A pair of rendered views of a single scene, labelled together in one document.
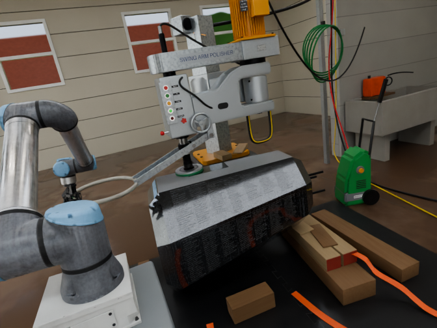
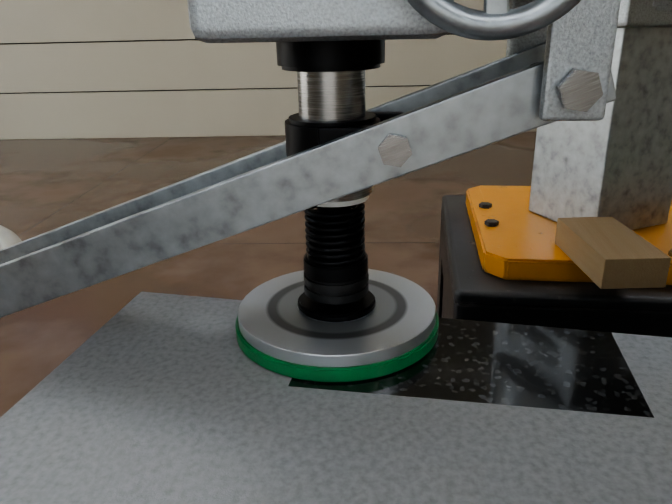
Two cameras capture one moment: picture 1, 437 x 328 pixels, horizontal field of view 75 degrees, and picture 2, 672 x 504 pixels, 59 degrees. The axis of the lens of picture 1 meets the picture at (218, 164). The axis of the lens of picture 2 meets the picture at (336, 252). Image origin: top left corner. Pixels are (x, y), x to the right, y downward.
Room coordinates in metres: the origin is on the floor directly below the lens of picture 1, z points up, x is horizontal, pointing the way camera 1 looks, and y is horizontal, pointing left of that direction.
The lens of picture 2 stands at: (1.58, 0.01, 1.18)
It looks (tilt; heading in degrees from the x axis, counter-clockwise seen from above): 22 degrees down; 23
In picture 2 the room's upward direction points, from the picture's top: 1 degrees counter-clockwise
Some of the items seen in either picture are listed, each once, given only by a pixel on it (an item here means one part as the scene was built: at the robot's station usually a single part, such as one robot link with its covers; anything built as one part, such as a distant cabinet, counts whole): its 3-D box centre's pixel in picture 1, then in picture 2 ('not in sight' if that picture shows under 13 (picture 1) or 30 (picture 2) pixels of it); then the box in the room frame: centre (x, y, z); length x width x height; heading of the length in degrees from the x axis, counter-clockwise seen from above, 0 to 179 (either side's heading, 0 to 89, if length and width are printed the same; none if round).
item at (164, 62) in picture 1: (214, 58); not in sight; (2.22, -0.10, 1.65); 0.96 x 0.25 x 0.17; 108
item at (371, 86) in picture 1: (376, 85); not in sight; (4.26, -2.52, 1.00); 0.50 x 0.22 x 0.33; 110
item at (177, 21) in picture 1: (182, 25); not in sight; (2.83, 0.11, 2.00); 0.20 x 0.18 x 0.15; 15
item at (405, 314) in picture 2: (188, 168); (336, 309); (2.11, 0.23, 0.88); 0.21 x 0.21 x 0.01
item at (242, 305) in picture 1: (250, 302); not in sight; (1.52, -0.06, 0.07); 0.30 x 0.12 x 0.12; 107
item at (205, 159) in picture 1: (220, 152); (593, 224); (2.86, -0.03, 0.76); 0.49 x 0.49 x 0.05; 15
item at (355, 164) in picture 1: (354, 162); not in sight; (2.77, -1.41, 0.43); 0.35 x 0.35 x 0.87; 0
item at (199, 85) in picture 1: (221, 89); not in sight; (2.69, -0.14, 1.40); 0.74 x 0.34 x 0.25; 34
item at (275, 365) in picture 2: (188, 169); (336, 312); (2.11, 0.23, 0.88); 0.22 x 0.22 x 0.04
